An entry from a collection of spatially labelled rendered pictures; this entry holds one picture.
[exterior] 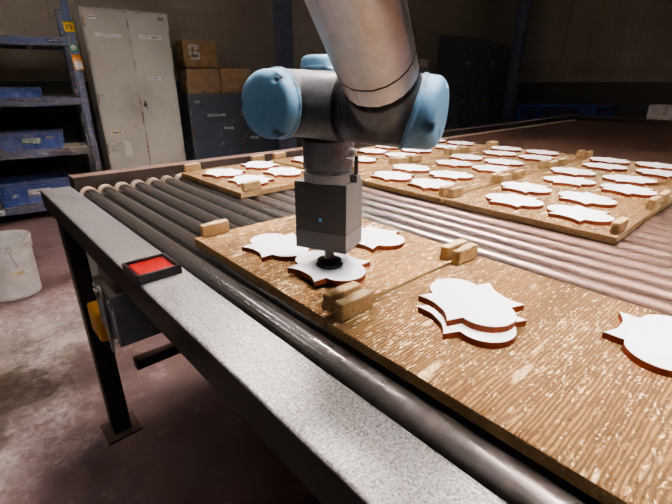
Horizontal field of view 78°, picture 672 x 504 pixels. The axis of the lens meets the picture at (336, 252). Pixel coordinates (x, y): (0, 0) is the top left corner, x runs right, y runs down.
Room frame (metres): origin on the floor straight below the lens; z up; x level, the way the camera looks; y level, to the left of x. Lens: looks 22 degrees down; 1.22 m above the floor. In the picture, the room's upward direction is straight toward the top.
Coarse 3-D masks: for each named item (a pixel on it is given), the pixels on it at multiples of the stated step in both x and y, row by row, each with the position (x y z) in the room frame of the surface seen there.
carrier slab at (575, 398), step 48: (528, 288) 0.56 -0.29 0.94; (576, 288) 0.56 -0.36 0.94; (336, 336) 0.46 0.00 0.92; (384, 336) 0.43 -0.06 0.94; (432, 336) 0.43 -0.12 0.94; (528, 336) 0.43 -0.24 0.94; (576, 336) 0.43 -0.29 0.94; (432, 384) 0.35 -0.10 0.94; (480, 384) 0.35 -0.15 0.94; (528, 384) 0.35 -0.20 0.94; (576, 384) 0.35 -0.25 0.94; (624, 384) 0.35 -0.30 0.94; (528, 432) 0.28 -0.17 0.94; (576, 432) 0.28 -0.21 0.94; (624, 432) 0.28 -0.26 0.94; (576, 480) 0.24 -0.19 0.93; (624, 480) 0.23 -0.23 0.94
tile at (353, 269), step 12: (312, 252) 0.67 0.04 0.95; (300, 264) 0.61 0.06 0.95; (312, 264) 0.61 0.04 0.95; (348, 264) 0.61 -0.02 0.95; (360, 264) 0.62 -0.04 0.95; (312, 276) 0.57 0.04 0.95; (324, 276) 0.57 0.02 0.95; (336, 276) 0.57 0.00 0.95; (348, 276) 0.57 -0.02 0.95; (360, 276) 0.57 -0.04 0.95
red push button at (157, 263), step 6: (156, 258) 0.70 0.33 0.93; (162, 258) 0.70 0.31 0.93; (132, 264) 0.67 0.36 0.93; (138, 264) 0.67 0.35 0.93; (144, 264) 0.67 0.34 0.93; (150, 264) 0.67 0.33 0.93; (156, 264) 0.67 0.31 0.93; (162, 264) 0.67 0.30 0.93; (168, 264) 0.67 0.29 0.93; (138, 270) 0.64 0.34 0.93; (144, 270) 0.64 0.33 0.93; (150, 270) 0.64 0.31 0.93
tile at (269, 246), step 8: (256, 240) 0.75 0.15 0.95; (264, 240) 0.75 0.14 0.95; (272, 240) 0.75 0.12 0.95; (280, 240) 0.75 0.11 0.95; (288, 240) 0.75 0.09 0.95; (248, 248) 0.71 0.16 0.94; (256, 248) 0.70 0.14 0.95; (264, 248) 0.70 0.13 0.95; (272, 248) 0.70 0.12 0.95; (280, 248) 0.70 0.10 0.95; (288, 248) 0.70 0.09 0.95; (296, 248) 0.70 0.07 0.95; (304, 248) 0.70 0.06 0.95; (264, 256) 0.67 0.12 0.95; (272, 256) 0.68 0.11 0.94; (280, 256) 0.67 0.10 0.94; (288, 256) 0.67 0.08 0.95; (296, 256) 0.67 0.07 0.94
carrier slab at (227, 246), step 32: (256, 224) 0.87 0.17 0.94; (288, 224) 0.87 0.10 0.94; (224, 256) 0.69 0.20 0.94; (256, 256) 0.69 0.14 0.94; (352, 256) 0.69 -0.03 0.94; (384, 256) 0.69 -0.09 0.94; (416, 256) 0.69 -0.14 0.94; (288, 288) 0.56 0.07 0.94; (320, 288) 0.56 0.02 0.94; (384, 288) 0.56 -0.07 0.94; (320, 320) 0.48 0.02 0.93
